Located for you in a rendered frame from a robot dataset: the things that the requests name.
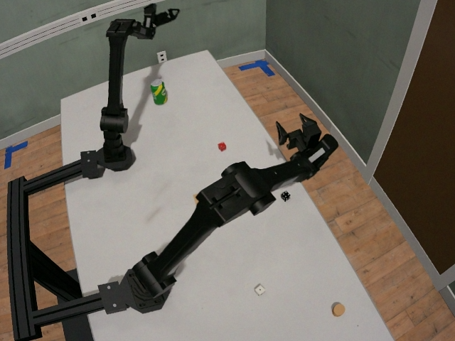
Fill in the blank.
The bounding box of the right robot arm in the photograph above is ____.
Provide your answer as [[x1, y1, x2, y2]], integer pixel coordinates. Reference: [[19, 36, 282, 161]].
[[127, 121, 338, 309]]

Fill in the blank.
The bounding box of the tan short cylinder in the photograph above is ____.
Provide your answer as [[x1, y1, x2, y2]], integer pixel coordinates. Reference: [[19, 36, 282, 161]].
[[332, 304, 346, 317]]

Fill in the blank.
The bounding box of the grey die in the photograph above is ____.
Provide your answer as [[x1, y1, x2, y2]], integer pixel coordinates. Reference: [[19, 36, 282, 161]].
[[255, 285, 265, 296]]

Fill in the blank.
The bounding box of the green and yellow soda can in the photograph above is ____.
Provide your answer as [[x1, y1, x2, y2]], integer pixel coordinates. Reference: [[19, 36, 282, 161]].
[[151, 79, 167, 105]]

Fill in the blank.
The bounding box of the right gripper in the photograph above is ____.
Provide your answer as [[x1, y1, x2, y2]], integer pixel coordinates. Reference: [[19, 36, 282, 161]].
[[276, 113, 317, 150]]

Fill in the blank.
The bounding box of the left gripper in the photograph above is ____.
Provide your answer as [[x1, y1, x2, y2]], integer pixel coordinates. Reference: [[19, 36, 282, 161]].
[[155, 8, 179, 27]]

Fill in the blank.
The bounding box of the black die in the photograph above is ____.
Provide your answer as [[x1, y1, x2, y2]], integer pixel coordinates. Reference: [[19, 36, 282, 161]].
[[281, 191, 290, 202]]

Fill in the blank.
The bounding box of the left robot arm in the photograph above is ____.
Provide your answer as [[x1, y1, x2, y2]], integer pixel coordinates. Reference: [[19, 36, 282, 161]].
[[100, 3, 164, 163]]

